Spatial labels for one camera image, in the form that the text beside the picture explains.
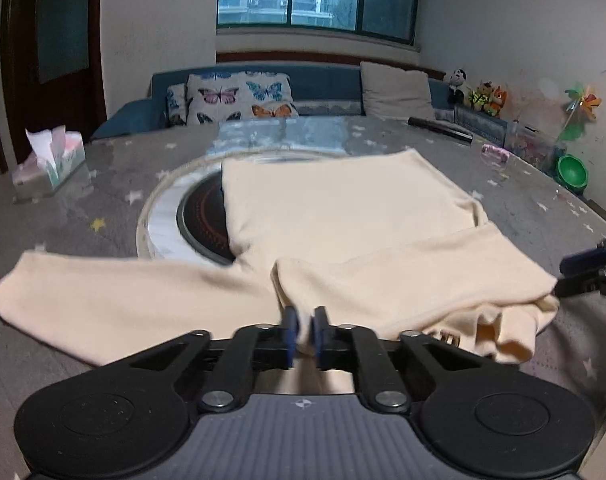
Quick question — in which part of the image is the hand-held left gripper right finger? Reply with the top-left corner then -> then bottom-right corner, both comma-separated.
313,306 -> 504,415

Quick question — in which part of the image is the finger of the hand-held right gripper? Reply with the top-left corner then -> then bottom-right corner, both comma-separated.
559,245 -> 606,277
554,259 -> 606,298

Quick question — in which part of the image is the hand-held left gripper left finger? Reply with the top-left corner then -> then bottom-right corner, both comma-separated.
114,307 -> 300,414

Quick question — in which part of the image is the cream long-sleeve shirt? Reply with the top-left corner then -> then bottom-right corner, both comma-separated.
0,149 -> 562,397

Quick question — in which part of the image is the green bowl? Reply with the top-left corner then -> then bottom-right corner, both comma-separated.
555,154 -> 590,194

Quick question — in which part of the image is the clear plastic container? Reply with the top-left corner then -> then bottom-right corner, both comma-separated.
503,120 -> 566,169

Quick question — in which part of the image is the pink packet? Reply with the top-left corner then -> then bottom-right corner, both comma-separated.
482,144 -> 512,164

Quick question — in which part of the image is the black round induction cooker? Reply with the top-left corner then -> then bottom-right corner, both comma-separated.
177,176 -> 238,266

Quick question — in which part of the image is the colourful pinwheel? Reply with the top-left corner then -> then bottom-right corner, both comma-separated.
558,82 -> 604,142

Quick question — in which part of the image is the built-in round induction cooker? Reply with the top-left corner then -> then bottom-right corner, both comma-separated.
135,145 -> 414,263

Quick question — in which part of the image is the orange plush toy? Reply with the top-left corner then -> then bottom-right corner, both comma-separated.
485,86 -> 508,119

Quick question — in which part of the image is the yellow-green plush toy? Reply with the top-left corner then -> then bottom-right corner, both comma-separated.
465,80 -> 494,112

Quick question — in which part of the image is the black remote control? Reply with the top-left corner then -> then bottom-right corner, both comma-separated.
408,116 -> 474,143

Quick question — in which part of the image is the panda plush toy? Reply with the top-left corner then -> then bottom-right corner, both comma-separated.
444,67 -> 468,107

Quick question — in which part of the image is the grey star-print tablecloth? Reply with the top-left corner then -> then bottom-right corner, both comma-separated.
0,115 -> 606,480

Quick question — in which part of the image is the large butterfly-print pillow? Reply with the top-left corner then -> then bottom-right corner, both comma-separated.
185,71 -> 300,126

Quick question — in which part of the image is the beige pillow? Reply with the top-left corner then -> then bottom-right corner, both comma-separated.
360,61 -> 436,121

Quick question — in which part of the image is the small butterfly-print pillow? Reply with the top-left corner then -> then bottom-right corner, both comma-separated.
165,82 -> 190,128

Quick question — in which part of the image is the blue sofa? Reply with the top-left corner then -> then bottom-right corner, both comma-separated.
90,62 -> 508,142

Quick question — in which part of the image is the tissue box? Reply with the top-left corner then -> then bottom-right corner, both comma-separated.
10,127 -> 88,196

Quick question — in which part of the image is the dark wooden door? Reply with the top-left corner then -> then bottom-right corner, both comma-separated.
0,0 -> 108,162

